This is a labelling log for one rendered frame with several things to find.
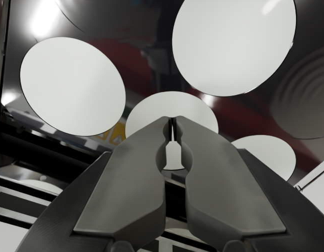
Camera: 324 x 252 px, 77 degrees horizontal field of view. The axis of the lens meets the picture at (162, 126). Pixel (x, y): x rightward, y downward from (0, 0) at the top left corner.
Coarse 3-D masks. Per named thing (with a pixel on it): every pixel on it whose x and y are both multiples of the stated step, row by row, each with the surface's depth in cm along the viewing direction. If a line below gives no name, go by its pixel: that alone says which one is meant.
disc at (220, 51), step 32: (192, 0) 16; (224, 0) 16; (256, 0) 16; (288, 0) 15; (192, 32) 17; (224, 32) 17; (256, 32) 17; (288, 32) 17; (192, 64) 18; (224, 64) 18; (256, 64) 18
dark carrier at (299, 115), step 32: (32, 0) 16; (64, 0) 16; (96, 0) 16; (128, 0) 16; (160, 0) 16; (320, 0) 15; (32, 32) 17; (64, 32) 17; (96, 32) 17; (128, 32) 17; (160, 32) 17; (320, 32) 16; (128, 64) 18; (160, 64) 18; (288, 64) 18; (320, 64) 18; (128, 96) 20; (224, 96) 20; (256, 96) 19; (288, 96) 19; (320, 96) 19; (32, 128) 22; (224, 128) 21; (256, 128) 21; (288, 128) 21; (320, 128) 21; (320, 160) 23
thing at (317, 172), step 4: (320, 164) 24; (316, 168) 24; (320, 168) 24; (312, 172) 24; (316, 172) 24; (320, 172) 24; (308, 176) 25; (312, 176) 24; (316, 176) 24; (300, 180) 25; (304, 180) 25; (308, 180) 25; (312, 180) 24; (296, 184) 25; (300, 184) 25; (304, 184) 25; (308, 184) 25; (296, 188) 25; (300, 188) 25; (304, 188) 25
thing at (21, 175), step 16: (0, 128) 25; (16, 128) 25; (48, 144) 27; (64, 144) 27; (0, 160) 21; (16, 160) 22; (80, 160) 28; (0, 176) 20; (16, 176) 20; (32, 176) 21; (48, 176) 22; (64, 176) 23; (32, 192) 21; (48, 192) 21; (176, 192) 31; (176, 224) 25; (176, 240) 25; (192, 240) 25
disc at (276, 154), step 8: (248, 136) 22; (256, 136) 22; (264, 136) 22; (272, 136) 22; (240, 144) 22; (248, 144) 22; (256, 144) 22; (264, 144) 22; (272, 144) 22; (280, 144) 22; (256, 152) 23; (264, 152) 23; (272, 152) 23; (280, 152) 23; (288, 152) 23; (264, 160) 24; (272, 160) 23; (280, 160) 23; (288, 160) 23; (272, 168) 24; (280, 168) 24; (288, 168) 24; (288, 176) 25
